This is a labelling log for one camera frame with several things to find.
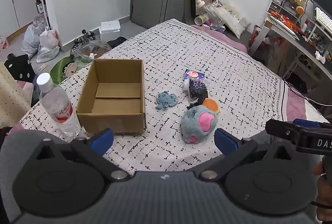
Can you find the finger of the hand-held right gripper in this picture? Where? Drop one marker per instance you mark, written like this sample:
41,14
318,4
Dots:
281,128
307,123

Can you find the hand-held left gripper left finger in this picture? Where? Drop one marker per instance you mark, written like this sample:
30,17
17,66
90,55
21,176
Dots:
101,139

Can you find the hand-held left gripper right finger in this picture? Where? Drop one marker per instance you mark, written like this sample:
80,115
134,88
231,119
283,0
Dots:
225,141

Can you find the grey paw plush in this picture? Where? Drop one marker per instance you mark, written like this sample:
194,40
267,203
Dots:
198,124

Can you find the brown cardboard box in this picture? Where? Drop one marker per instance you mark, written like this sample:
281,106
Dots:
114,107

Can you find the orange round plush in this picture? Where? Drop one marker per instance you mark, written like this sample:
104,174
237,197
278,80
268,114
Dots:
210,104

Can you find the black beaded item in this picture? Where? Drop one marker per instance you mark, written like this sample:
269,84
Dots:
197,90

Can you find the white soft pack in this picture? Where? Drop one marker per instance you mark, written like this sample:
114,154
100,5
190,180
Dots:
186,85

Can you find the blue octopus plush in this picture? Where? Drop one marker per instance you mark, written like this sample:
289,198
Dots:
166,100

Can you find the blue tissue pack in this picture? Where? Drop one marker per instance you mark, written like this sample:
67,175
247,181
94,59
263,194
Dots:
194,74

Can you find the person's right hand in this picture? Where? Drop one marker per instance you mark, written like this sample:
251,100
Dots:
325,195

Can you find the clear plastic water bottle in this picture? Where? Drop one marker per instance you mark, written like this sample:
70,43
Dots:
58,107

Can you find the green cartoon mat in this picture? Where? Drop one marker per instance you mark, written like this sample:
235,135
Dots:
63,69

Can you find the clear crumpled plastic bag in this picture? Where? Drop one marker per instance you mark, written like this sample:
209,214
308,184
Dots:
90,48

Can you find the white desk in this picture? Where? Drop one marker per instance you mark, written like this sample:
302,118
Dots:
285,32

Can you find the beige dotted cloth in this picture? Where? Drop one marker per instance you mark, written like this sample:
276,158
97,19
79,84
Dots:
13,99

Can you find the red box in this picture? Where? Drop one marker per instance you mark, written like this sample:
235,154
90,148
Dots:
255,34

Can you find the black tripod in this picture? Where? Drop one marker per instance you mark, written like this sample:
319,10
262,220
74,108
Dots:
84,37

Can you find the white keyboard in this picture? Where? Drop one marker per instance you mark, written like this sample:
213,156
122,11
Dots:
323,17

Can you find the black dotted stool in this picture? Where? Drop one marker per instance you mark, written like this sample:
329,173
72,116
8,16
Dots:
19,68

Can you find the white plastic bag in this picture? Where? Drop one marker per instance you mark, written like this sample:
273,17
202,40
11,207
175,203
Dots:
48,43

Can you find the white box appliance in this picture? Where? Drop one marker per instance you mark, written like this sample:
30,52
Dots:
110,29

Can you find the white bagged pillow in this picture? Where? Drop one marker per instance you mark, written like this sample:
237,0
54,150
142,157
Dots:
236,19

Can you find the small drawer organizer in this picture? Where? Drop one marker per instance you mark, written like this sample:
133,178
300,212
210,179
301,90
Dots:
282,4

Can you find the grey plastic bag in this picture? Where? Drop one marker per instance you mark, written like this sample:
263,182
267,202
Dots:
29,39

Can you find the white paper cup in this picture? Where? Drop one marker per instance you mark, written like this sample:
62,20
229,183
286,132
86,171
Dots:
199,20

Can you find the large clear plastic bottle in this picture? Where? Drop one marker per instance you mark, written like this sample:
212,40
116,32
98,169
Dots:
211,15

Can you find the red-white package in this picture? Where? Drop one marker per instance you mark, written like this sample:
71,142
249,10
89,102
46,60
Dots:
3,44

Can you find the dark bottle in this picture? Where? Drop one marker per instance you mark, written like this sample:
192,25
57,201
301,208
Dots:
39,6

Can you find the white floor cabinet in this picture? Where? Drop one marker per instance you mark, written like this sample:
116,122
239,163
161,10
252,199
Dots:
15,6

